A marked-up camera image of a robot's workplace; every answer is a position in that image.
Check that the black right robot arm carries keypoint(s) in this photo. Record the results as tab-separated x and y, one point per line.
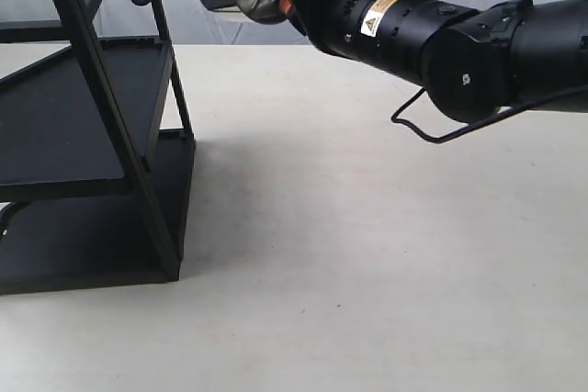
471	63

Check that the black metal rack frame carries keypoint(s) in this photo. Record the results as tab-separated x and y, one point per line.
97	155

